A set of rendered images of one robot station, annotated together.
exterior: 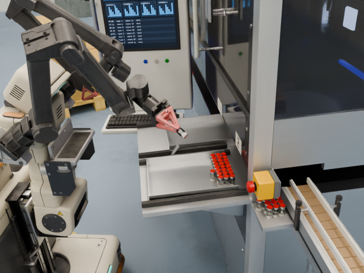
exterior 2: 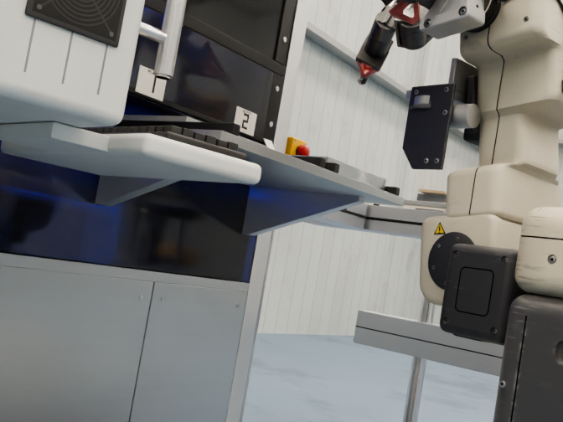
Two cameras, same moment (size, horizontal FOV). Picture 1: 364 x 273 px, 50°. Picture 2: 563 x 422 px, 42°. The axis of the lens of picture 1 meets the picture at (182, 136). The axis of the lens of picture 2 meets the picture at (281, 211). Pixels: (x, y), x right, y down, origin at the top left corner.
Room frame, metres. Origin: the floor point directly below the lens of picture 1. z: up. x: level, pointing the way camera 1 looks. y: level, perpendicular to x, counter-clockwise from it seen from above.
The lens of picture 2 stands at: (2.63, 1.17, 0.67)
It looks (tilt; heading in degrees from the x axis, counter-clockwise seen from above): 4 degrees up; 222
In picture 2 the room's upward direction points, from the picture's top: 10 degrees clockwise
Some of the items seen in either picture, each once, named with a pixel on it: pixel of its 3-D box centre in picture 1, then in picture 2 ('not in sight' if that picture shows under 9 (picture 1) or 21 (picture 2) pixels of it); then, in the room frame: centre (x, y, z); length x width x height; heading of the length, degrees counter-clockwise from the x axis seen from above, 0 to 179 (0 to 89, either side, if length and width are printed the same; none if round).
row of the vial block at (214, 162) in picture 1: (216, 169); not in sight; (1.29, -0.13, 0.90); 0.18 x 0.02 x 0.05; 5
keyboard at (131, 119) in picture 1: (143, 120); (132, 143); (1.94, 0.21, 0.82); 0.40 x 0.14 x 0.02; 85
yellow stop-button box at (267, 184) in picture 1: (265, 184); (289, 151); (1.05, -0.27, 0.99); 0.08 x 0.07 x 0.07; 96
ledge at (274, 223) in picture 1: (276, 214); not in sight; (1.04, -0.32, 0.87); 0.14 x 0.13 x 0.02; 96
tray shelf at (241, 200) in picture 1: (193, 156); (241, 167); (1.45, -0.04, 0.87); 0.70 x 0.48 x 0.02; 6
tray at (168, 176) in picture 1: (189, 174); (298, 172); (1.28, -0.02, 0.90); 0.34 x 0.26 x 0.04; 95
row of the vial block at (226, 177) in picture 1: (222, 169); not in sight; (1.29, -0.15, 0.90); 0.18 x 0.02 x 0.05; 5
